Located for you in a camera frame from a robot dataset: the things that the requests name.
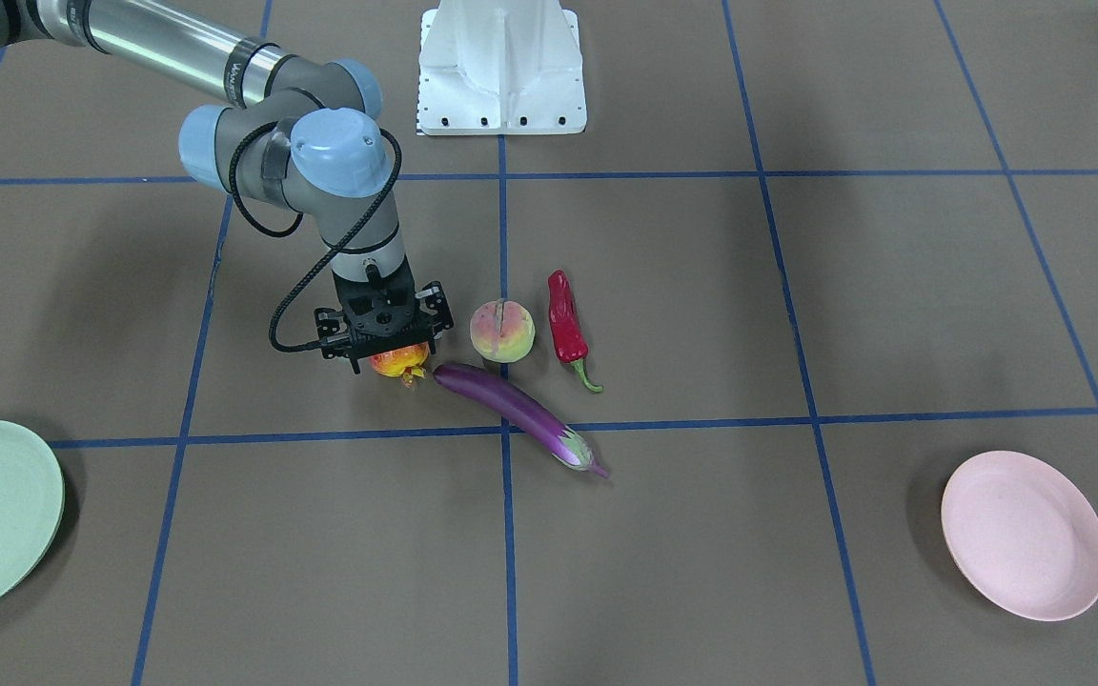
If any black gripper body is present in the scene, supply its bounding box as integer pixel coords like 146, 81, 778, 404
333, 259, 421, 352

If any red pomegranate toy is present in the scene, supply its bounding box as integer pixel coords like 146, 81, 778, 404
369, 342, 432, 387

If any peach toy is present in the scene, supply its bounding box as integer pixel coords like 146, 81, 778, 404
469, 299, 536, 364

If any red chili pepper toy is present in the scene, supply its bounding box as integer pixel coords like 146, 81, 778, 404
546, 270, 604, 393

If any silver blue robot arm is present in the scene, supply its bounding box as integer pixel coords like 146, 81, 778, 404
0, 1, 453, 370

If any purple eggplant toy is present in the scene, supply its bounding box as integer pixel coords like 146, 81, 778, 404
432, 363, 609, 479

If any pink plate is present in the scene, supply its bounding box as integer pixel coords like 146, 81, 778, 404
940, 449, 1098, 622

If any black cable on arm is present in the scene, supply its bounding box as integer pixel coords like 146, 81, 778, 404
228, 119, 404, 355

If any white pedestal column base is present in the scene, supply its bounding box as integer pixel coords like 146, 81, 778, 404
416, 1, 589, 136

